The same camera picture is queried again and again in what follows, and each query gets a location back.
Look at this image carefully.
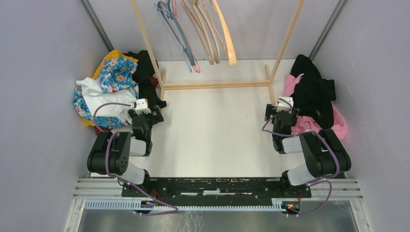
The yellow garment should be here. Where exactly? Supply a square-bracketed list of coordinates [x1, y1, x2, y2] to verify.
[82, 49, 139, 128]

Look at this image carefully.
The white slotted cable duct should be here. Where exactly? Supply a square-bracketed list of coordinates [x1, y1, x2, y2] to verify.
[84, 199, 286, 212]

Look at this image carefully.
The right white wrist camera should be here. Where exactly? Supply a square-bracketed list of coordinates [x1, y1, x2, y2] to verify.
[277, 97, 293, 112]

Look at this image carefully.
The wooden hanger middle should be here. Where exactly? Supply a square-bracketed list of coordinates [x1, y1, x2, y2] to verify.
[197, 0, 220, 64]

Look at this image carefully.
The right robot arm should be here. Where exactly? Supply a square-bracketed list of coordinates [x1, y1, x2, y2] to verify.
[262, 104, 351, 197]

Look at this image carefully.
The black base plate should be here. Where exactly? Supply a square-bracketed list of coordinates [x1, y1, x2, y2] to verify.
[139, 177, 312, 207]

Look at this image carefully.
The pink plastic hanger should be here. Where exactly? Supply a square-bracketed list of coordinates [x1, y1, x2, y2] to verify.
[170, 0, 201, 73]

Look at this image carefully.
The white garment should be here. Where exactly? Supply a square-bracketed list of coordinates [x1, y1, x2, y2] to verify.
[76, 77, 137, 123]

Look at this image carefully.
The black garment left pile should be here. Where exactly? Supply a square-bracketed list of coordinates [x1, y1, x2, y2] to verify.
[124, 50, 167, 109]

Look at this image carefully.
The wooden clothes rack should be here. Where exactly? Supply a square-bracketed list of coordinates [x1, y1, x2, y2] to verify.
[130, 0, 305, 104]

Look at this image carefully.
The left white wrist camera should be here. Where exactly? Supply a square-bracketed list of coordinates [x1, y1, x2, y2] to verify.
[134, 99, 151, 115]

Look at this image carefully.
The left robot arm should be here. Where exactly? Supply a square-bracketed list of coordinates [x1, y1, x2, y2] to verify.
[87, 105, 164, 197]

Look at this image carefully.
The pink garment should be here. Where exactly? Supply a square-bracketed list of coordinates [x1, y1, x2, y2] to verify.
[284, 74, 348, 141]

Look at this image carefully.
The blue floral skirt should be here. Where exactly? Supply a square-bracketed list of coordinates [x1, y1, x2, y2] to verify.
[73, 57, 139, 129]

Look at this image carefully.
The black garment right pile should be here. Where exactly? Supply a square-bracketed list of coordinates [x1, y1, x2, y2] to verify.
[291, 54, 337, 129]

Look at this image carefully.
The wooden hanger front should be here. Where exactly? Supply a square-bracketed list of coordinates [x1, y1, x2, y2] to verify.
[210, 0, 237, 66]

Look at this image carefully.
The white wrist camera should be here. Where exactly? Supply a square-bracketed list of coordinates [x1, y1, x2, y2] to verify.
[134, 99, 151, 115]
[277, 97, 293, 112]

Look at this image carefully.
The wooden hanger back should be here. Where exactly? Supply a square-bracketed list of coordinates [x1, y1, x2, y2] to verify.
[181, 0, 215, 65]

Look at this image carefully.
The wooden hanger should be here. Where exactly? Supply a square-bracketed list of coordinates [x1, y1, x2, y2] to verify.
[181, 0, 215, 65]
[210, 0, 237, 66]
[197, 0, 220, 64]

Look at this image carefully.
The red dotted garment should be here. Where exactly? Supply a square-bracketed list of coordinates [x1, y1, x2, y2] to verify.
[94, 126, 111, 136]

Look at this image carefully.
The light blue plastic hanger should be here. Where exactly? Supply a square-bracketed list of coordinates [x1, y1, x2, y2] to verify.
[154, 0, 192, 72]

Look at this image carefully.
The grey plastic hanger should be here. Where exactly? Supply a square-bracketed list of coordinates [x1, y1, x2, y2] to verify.
[155, 0, 196, 72]

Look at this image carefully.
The black garment pile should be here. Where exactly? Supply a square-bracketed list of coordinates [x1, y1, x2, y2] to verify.
[124, 50, 167, 109]
[291, 54, 337, 129]

